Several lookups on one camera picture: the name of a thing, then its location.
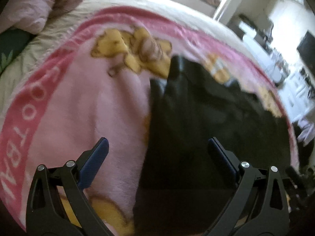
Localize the black leather jacket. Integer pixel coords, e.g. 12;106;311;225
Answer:
133;56;290;235

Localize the lilac garment on chair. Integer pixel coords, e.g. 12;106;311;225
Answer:
297;117;314;147

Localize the white drawer cabinet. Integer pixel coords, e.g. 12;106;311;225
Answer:
278;67;314;123

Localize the white rounded desk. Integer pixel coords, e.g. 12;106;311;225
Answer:
227;14;289;87

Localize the pink cartoon fleece blanket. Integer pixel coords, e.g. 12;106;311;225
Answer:
1;6;298;235

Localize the dark green leaf pillow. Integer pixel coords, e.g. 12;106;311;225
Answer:
0;28;36;74

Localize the white curtain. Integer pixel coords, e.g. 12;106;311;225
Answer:
212;0;242;25

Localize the pink quilted duvet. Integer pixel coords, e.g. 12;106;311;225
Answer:
1;0;83;35

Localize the beige bed sheet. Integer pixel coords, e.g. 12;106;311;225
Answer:
0;0;279;118

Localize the black wall television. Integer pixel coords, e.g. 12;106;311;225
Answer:
297;31;315;75

